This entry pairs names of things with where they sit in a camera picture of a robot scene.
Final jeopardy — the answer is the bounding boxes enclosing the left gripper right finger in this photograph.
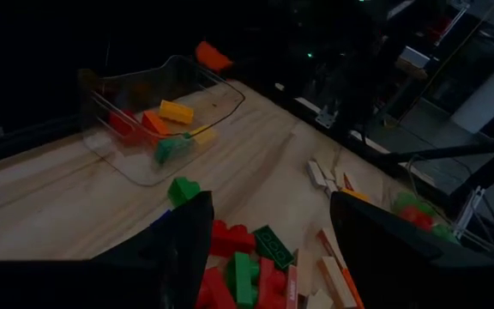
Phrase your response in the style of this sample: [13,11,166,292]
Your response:
[330,191,488,309]

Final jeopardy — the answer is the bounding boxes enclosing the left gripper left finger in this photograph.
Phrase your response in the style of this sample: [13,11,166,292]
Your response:
[94,191,215,309]

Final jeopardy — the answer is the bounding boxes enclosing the blue plastic brick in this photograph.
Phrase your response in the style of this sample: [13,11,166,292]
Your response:
[150,209,173,227]

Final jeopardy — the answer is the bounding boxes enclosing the large red brick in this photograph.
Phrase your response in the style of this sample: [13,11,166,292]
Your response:
[399,205,435,233]
[195,266,238,309]
[210,219,257,258]
[256,257,289,309]

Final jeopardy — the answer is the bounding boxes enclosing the large green brick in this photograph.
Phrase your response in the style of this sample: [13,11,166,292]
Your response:
[167,176,202,209]
[431,223,461,245]
[391,191,424,214]
[224,251,261,308]

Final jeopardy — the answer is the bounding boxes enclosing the wooden block red label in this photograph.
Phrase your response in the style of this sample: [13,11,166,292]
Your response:
[341,171,362,193]
[285,264,299,309]
[316,228,340,258]

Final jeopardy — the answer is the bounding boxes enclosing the wooden block orange label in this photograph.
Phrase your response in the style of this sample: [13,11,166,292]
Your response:
[343,188,371,203]

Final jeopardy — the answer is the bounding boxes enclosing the dark green plastic brick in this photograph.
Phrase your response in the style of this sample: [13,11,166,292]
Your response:
[253,225,295,270]

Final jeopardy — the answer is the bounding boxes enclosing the plain wooden block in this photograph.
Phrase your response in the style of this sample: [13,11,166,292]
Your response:
[305,289,334,309]
[296,248,315,297]
[306,160,326,190]

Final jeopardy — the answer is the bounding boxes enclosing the orange plastic brick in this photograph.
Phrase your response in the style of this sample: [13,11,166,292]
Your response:
[141,110,172,136]
[194,40,234,73]

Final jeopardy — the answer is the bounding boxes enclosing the small red plastic brick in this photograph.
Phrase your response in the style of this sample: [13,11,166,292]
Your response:
[108,109,143,145]

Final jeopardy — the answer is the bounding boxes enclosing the yellow plastic brick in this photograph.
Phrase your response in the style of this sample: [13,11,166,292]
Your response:
[159,100,196,125]

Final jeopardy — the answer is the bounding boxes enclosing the wooden block Bingo label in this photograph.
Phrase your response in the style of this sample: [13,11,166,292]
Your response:
[317,256,362,309]

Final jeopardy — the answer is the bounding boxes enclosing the clear plastic bin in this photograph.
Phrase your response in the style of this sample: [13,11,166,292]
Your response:
[77,54,247,188]

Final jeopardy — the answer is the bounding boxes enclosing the clear container right edge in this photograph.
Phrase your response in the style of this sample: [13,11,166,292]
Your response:
[390,184,494,263]

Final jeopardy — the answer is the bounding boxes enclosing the black curtain backdrop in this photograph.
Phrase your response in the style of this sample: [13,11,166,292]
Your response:
[0,0,274,142]

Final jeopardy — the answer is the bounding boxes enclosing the silver frame bracket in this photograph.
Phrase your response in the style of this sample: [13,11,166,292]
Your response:
[314,105,339,129]

